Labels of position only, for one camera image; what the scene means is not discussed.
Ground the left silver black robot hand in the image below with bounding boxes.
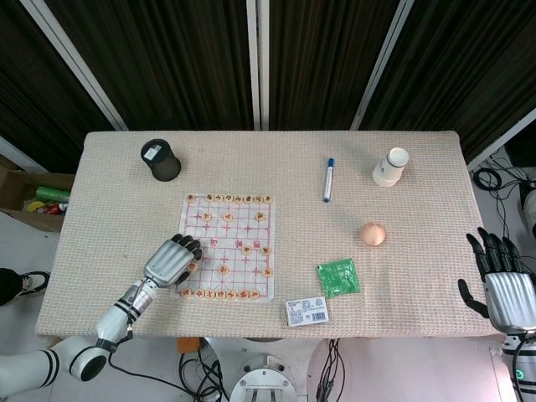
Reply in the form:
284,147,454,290
143,234,205,290

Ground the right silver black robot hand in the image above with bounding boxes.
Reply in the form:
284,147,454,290
456,227,536,336

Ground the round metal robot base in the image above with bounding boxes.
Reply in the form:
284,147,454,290
229,353,296,402

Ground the Chinese chess board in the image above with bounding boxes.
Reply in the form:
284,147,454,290
169,192,277,302

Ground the orange block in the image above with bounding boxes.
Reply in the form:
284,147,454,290
177,336,203,358

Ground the white rounded device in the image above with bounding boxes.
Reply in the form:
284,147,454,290
520,178,536,236

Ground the black mesh pen holder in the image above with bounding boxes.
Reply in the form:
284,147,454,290
139,138,183,183

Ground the white black sneaker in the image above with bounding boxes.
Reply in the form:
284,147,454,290
19,271,52,296

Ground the green plastic bottle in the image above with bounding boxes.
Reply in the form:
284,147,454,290
34,186,72,203

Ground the beige waffle tablecloth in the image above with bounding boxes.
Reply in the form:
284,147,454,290
34,130,506,341

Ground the black equipment box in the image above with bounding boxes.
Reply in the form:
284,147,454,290
503,132,536,169

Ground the peach coloured ball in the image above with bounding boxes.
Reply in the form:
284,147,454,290
360,221,387,247

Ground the white blue soap box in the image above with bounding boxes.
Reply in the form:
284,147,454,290
285,296,330,327

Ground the black trouser leg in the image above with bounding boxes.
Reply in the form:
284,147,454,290
0,267,27,307

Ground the brown cardboard box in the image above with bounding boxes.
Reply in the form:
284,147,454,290
0,153,77,234

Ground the green tea packet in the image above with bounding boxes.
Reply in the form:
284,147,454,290
315,257,362,298

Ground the white paper cup stack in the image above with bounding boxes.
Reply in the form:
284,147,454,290
371,147,410,188

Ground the white blue marker pen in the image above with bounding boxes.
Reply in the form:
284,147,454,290
321,157,336,204

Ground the black cable bundle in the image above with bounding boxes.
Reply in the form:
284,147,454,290
472,153,529,238
315,338,349,402
178,338,230,402

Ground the white partition frame post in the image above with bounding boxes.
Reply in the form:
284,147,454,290
19,0,129,131
350,0,416,130
255,0,272,131
466,106,536,173
245,0,261,131

